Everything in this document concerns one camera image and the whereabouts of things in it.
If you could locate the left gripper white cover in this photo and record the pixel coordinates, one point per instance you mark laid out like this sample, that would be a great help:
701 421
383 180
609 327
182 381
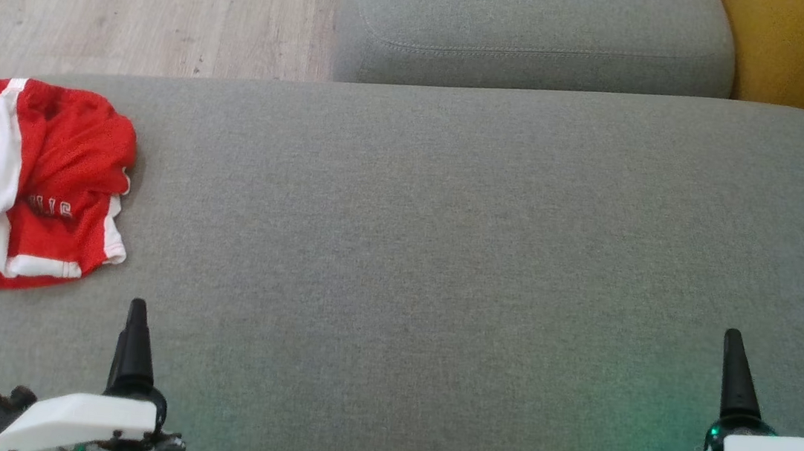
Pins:
83 420

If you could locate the red Bulls basketball jersey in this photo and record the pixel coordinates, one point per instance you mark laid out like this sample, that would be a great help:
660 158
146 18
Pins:
67 145

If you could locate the large grey sofa seat cushion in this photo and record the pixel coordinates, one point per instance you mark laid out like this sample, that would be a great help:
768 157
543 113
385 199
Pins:
443 260

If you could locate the grey sofa cushion with seam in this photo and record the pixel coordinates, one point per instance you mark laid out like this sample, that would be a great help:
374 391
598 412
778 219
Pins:
528 22

